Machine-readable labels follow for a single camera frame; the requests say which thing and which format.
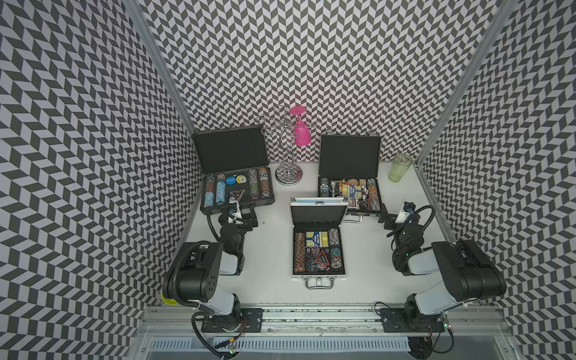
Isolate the green translucent cup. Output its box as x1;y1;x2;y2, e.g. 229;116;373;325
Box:
388;153;413;182

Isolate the small silver aluminium poker case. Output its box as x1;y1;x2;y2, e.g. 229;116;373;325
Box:
289;197;348;291

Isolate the pink wine glass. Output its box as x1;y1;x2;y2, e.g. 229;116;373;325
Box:
289;106;311;147

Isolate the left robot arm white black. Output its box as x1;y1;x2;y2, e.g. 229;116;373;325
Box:
161;206;263;334

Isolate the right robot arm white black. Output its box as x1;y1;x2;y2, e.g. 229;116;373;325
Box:
376;202;506;335

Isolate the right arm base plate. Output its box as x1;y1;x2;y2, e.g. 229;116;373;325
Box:
378;307;446;334

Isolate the black poker case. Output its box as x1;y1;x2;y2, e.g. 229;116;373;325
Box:
193;125;275;215
317;134;386;217

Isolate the yellow green bowl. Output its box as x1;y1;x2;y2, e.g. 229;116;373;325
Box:
160;291;179;306

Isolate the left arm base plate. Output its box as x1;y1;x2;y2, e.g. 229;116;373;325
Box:
201;307;264;334

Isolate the aluminium mounting rail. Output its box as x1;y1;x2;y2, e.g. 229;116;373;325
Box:
135;304;512;337

